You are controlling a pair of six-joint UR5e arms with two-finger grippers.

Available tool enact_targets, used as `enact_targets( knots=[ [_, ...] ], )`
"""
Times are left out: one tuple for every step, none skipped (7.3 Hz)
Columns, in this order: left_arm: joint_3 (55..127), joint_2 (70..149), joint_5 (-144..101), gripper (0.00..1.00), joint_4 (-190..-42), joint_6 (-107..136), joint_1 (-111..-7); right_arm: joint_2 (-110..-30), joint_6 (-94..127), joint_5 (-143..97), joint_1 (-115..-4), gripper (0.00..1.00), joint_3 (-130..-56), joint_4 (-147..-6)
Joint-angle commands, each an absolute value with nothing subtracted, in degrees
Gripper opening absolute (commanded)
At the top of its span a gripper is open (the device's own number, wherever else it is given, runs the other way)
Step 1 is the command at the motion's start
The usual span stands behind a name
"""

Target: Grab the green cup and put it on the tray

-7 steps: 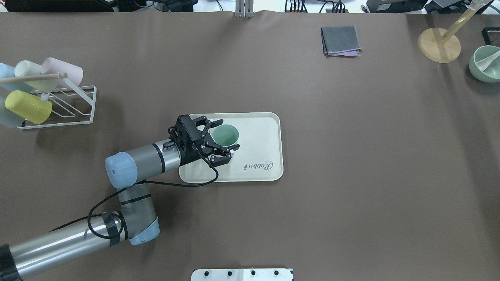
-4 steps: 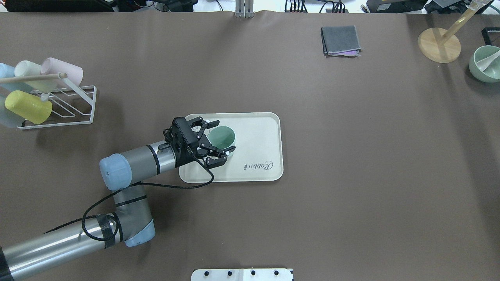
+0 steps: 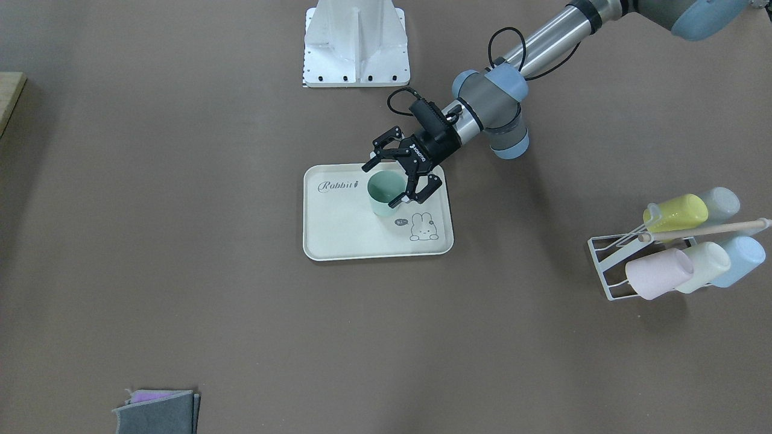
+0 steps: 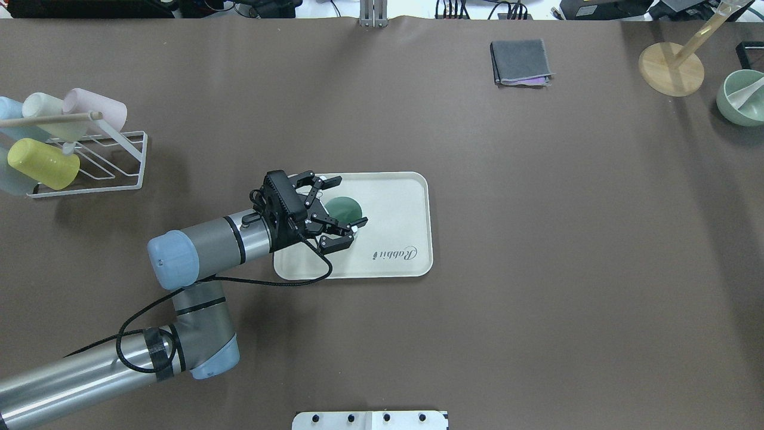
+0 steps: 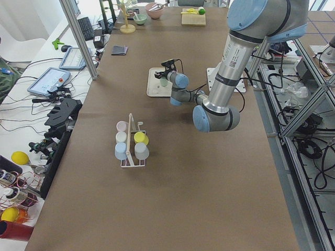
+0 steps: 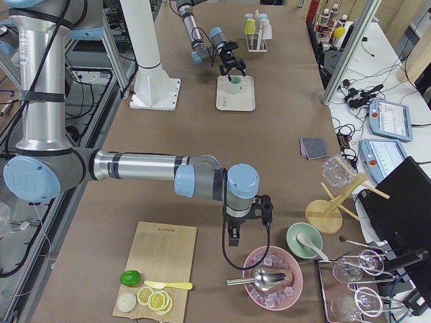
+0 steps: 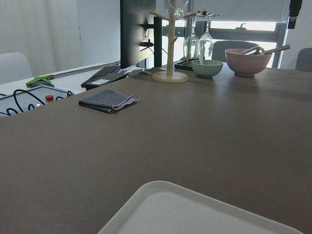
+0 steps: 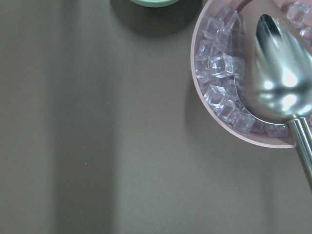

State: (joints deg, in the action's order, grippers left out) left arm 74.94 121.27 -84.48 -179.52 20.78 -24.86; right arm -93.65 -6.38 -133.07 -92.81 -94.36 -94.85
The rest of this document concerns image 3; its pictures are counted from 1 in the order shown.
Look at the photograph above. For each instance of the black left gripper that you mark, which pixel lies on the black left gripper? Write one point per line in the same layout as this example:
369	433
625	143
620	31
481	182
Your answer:
431	150

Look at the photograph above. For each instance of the green cup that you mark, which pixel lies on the green cup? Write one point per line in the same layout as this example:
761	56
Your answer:
383	187

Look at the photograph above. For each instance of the cream rabbit tray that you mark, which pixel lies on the cream rabbit tray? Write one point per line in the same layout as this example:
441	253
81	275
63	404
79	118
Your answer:
339	222

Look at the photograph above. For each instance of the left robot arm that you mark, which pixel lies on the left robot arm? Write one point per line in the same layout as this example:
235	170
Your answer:
490	102

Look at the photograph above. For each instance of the pink cup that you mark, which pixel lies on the pink cup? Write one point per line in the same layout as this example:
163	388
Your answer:
658	273

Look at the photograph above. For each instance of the yellow cup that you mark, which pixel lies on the yellow cup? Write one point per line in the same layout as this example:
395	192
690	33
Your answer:
681	213

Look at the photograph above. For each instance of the cream white cup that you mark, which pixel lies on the cream white cup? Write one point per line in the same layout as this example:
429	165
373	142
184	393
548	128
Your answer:
710	260

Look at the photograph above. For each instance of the pale blue-white cup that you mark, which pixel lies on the pale blue-white cup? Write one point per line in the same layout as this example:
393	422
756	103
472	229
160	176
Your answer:
721	203

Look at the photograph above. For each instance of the light blue cup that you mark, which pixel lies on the light blue cup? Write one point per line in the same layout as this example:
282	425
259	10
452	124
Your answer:
745	254

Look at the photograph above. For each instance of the grey folded cloth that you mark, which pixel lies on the grey folded cloth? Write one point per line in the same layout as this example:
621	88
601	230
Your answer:
159	411

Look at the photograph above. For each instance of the wooden cutting board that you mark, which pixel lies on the wooden cutting board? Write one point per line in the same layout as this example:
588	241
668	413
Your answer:
12	84

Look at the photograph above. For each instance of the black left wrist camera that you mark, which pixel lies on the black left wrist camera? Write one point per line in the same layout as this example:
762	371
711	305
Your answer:
433	120

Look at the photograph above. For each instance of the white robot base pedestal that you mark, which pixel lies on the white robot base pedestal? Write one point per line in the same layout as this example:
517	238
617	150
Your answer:
355	43

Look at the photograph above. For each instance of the white wire cup rack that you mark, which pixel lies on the white wire cup rack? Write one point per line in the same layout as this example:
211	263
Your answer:
610	254

